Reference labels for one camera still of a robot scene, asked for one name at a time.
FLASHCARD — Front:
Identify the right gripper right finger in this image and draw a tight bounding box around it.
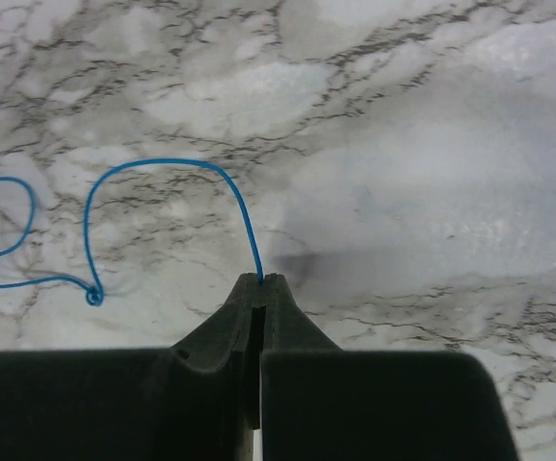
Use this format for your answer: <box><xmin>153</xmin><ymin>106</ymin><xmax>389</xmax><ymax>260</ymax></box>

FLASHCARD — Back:
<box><xmin>260</xmin><ymin>275</ymin><xmax>519</xmax><ymax>460</ymax></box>

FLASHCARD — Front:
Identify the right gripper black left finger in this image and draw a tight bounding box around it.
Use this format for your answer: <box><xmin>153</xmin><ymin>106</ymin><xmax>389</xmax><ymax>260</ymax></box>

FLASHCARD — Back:
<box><xmin>0</xmin><ymin>274</ymin><xmax>260</xmax><ymax>460</ymax></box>

